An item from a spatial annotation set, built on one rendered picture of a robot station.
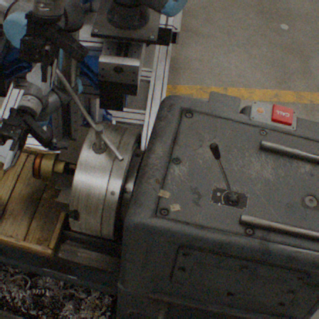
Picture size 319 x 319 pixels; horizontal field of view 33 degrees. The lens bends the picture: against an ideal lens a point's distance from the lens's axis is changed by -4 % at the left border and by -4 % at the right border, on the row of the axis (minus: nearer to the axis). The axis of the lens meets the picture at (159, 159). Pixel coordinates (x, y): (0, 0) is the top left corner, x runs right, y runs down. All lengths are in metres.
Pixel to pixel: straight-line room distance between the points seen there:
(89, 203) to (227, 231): 0.36
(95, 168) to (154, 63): 1.79
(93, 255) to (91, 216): 0.26
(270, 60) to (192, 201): 2.45
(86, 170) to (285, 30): 2.79
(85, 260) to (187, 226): 0.47
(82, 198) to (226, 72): 2.22
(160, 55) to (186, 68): 0.33
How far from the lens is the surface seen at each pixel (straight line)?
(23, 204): 1.76
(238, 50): 3.69
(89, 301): 1.94
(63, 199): 1.47
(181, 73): 3.44
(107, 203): 1.41
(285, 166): 1.45
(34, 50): 1.32
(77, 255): 1.68
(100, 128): 1.36
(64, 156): 1.55
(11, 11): 1.57
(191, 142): 1.44
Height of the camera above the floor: 2.35
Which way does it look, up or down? 52 degrees down
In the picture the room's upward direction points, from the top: 9 degrees clockwise
